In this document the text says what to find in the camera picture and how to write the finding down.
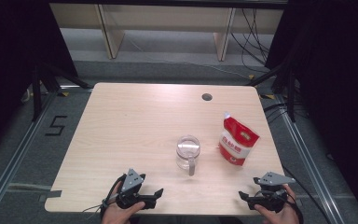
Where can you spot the black metal beam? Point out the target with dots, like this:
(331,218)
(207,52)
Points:
(167,3)

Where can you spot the black curtain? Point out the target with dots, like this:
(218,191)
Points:
(9,62)
(338,77)

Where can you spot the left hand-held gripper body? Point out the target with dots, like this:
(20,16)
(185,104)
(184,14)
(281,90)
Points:
(132,180)

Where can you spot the person's left hand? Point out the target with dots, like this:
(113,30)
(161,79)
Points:
(119,214)

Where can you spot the person's right hand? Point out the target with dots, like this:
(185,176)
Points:
(281,217)

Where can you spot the light wooden shelf unit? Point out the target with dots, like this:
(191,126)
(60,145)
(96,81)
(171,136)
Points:
(167,17)

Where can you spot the aluminium floor rail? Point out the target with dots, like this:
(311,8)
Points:
(15,158)
(307,158)

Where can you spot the red and white sugar bag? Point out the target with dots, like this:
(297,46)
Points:
(237,143)

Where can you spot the black metal stand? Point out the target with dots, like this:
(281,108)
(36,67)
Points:
(290,93)
(37,93)

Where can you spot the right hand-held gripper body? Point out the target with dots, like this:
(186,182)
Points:
(273,179)

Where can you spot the clear glass measuring cup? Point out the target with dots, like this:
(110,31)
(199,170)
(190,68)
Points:
(188,152)

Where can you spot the dark grey tape patch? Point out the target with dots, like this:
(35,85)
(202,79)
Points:
(51,195)

